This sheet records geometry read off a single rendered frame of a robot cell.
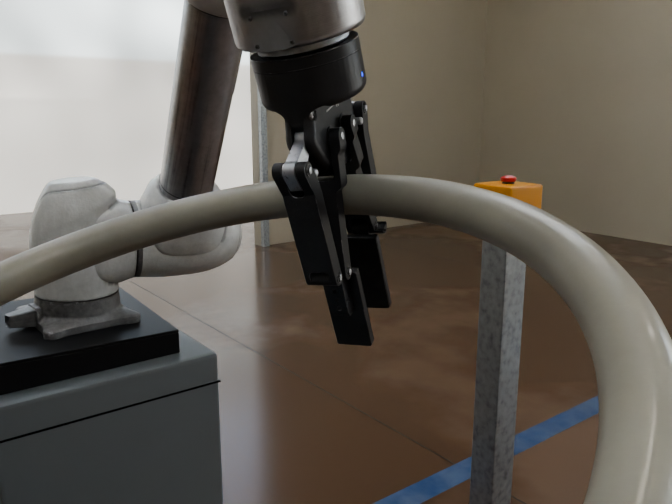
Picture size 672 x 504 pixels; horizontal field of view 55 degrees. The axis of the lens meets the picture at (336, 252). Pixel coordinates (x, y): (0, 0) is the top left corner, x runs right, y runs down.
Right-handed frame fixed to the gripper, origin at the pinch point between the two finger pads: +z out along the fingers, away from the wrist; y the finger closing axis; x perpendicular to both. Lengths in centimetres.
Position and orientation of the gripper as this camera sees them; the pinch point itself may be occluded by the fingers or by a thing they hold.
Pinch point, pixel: (358, 291)
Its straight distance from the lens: 53.1
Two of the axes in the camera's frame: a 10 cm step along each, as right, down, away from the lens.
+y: -3.4, 5.1, -7.9
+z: 2.0, 8.6, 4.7
